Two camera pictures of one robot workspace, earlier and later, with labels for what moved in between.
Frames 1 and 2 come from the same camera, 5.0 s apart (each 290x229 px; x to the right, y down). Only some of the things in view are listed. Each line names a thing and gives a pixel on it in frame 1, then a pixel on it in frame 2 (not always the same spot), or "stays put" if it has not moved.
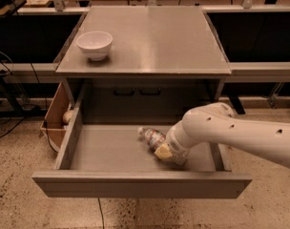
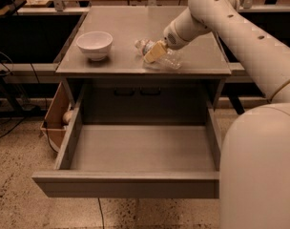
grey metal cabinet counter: [165, 61] stays put
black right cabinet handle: [150, 93] stays put
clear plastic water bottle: [153, 136] → [170, 60]
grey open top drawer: [115, 161] stays put
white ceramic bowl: [94, 44] stays put
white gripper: [176, 151] → [171, 37]
